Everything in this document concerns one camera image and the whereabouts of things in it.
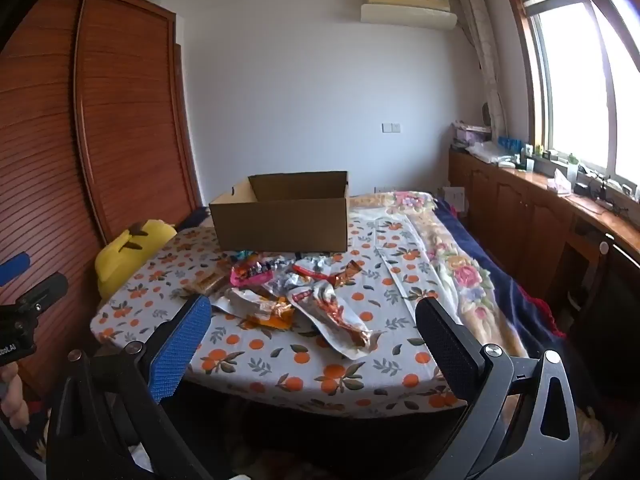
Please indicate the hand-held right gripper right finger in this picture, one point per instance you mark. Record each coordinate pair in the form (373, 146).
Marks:
(450, 355)

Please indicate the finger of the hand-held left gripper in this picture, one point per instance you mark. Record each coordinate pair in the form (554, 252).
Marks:
(45, 291)
(14, 267)

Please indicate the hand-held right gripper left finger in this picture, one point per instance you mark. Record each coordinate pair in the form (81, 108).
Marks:
(182, 345)

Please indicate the brown wafer packet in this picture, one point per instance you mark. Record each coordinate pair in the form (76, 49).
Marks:
(207, 282)

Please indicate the large silver red snack pouch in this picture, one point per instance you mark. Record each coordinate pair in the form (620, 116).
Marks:
(335, 317)

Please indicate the brown cardboard box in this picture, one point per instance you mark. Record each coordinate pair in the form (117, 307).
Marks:
(280, 225)

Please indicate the person's left hand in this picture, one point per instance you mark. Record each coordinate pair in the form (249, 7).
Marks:
(12, 395)

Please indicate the floral blanket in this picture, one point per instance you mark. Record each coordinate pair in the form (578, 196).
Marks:
(465, 280)

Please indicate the yellow plush toy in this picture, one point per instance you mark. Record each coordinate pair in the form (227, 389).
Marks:
(125, 255)

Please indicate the navy blue blanket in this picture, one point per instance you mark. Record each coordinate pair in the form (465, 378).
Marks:
(505, 280)

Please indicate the pile of mixed snack packets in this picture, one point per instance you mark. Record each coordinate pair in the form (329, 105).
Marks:
(255, 272)

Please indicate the orange fruit print cloth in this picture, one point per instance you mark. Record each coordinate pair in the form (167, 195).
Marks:
(300, 370)

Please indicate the wooden counter cabinet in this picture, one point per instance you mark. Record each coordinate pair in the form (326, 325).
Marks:
(525, 220)

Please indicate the white paper box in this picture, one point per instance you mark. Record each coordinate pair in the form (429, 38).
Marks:
(454, 200)

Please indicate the wooden slatted wardrobe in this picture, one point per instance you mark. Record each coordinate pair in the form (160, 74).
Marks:
(125, 110)

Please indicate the row of blue bottles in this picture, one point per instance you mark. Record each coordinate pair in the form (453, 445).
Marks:
(510, 145)

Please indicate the pink storage box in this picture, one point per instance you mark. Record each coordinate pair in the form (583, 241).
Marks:
(470, 133)

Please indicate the wooden framed window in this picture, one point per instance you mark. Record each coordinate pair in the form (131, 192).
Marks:
(575, 85)

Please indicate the pale patterned curtain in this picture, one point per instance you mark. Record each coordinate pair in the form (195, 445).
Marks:
(482, 50)

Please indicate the white wall socket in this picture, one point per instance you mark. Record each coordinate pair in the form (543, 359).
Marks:
(383, 189)

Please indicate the white wall switch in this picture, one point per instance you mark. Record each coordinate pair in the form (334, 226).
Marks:
(391, 127)

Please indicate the white wall air conditioner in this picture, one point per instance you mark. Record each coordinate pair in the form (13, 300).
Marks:
(407, 15)

